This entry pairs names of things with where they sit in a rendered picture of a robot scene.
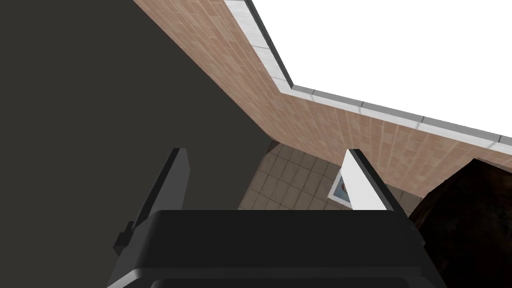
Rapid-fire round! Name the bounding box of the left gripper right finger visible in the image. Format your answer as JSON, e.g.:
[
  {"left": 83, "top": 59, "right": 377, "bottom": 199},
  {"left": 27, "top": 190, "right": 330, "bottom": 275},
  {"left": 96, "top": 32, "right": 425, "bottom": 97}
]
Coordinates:
[{"left": 340, "top": 148, "right": 409, "bottom": 219}]

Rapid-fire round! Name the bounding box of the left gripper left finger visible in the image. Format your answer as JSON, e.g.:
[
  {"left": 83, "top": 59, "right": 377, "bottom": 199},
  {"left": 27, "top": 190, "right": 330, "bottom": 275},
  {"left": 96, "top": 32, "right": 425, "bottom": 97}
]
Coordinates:
[{"left": 134, "top": 147, "right": 191, "bottom": 231}]

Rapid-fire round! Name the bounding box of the dark brown cabinet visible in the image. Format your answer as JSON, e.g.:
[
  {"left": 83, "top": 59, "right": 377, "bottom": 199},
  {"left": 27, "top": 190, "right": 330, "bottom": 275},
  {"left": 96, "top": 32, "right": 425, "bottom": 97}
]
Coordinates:
[{"left": 407, "top": 157, "right": 512, "bottom": 288}]

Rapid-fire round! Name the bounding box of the white framed wall picture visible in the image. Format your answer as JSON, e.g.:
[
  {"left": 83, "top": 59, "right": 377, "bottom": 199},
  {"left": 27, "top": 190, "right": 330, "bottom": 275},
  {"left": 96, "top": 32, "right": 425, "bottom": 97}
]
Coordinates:
[{"left": 327, "top": 168, "right": 353, "bottom": 209}]

